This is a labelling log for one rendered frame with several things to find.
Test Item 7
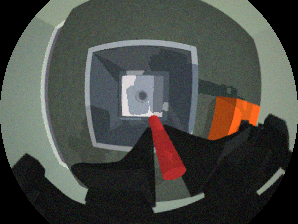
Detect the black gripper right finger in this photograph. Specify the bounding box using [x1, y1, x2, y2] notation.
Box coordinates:
[164, 125, 251, 197]

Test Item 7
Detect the red peg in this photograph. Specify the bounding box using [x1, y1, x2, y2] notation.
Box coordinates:
[148, 115, 186, 180]

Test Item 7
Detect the white square plate with hole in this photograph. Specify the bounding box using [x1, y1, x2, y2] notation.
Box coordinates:
[121, 75, 164, 117]

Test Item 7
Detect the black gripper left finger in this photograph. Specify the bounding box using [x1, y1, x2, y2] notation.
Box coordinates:
[71, 128, 156, 208]

